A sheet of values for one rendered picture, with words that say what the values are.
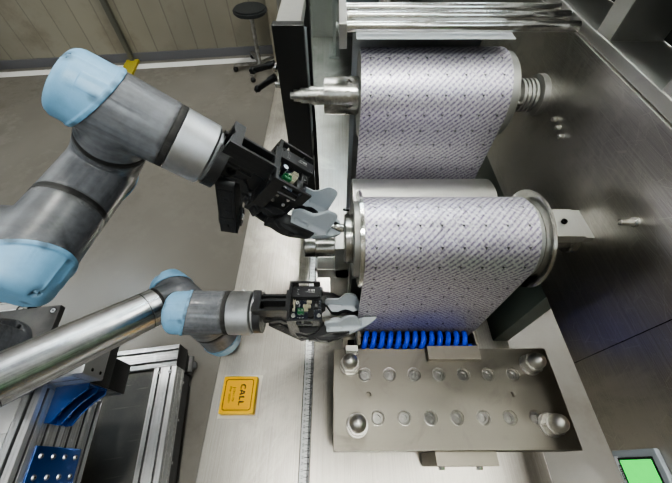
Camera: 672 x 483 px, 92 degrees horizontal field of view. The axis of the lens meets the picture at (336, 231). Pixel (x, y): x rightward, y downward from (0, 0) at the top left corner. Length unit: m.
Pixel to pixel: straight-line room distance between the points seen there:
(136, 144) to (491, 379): 0.65
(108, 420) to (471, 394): 1.39
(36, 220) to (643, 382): 0.68
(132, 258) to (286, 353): 1.64
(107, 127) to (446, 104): 0.45
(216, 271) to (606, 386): 1.79
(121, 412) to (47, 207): 1.33
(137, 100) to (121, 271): 1.92
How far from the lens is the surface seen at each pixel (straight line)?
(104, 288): 2.26
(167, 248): 2.23
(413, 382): 0.65
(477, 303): 0.60
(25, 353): 0.69
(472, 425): 0.67
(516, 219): 0.50
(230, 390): 0.77
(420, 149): 0.61
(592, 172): 0.58
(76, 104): 0.40
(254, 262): 0.91
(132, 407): 1.67
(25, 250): 0.41
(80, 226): 0.43
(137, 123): 0.39
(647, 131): 0.53
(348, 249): 0.46
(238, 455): 0.78
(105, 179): 0.45
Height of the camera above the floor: 1.65
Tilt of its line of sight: 54 degrees down
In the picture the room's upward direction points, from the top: straight up
